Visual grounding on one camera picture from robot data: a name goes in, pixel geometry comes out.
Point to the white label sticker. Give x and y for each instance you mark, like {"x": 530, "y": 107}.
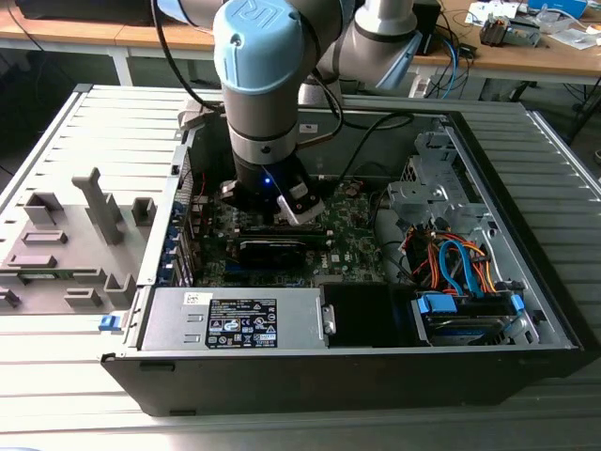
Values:
{"x": 308, "y": 127}

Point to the blue case latch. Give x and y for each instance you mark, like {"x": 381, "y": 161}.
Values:
{"x": 109, "y": 322}

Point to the green motherboard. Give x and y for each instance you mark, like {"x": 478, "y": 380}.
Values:
{"x": 347, "y": 235}

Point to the silver power supply unit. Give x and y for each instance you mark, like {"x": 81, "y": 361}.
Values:
{"x": 174, "y": 319}

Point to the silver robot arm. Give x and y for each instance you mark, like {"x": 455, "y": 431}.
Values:
{"x": 258, "y": 70}

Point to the black box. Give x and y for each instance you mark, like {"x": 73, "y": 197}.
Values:
{"x": 84, "y": 11}

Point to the wooden desk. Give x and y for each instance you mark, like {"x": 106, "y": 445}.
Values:
{"x": 516, "y": 61}
{"x": 70, "y": 33}

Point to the silver metal drive cage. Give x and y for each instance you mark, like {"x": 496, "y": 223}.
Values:
{"x": 418, "y": 195}

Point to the green RAM stick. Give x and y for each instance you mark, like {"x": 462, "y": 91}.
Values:
{"x": 42, "y": 274}

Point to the black plastic shroud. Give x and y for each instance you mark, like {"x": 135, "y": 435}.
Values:
{"x": 357, "y": 315}

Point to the CPU cooler heat sink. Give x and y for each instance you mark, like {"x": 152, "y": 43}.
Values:
{"x": 493, "y": 32}

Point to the black desktop device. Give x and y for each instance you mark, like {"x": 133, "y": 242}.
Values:
{"x": 429, "y": 28}

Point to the hard disk in blue carrier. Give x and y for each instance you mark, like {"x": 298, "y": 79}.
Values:
{"x": 436, "y": 307}

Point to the coin cell battery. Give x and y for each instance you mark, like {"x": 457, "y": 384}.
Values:
{"x": 352, "y": 189}

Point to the grey parts rack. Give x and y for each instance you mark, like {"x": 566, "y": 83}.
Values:
{"x": 70, "y": 263}

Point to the black PC case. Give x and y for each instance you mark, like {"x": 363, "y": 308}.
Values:
{"x": 282, "y": 385}

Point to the blue cardboard box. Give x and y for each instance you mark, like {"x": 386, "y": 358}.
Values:
{"x": 559, "y": 6}

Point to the black graphics card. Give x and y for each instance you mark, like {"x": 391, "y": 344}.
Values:
{"x": 267, "y": 256}

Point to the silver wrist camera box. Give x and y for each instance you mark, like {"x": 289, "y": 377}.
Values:
{"x": 298, "y": 211}

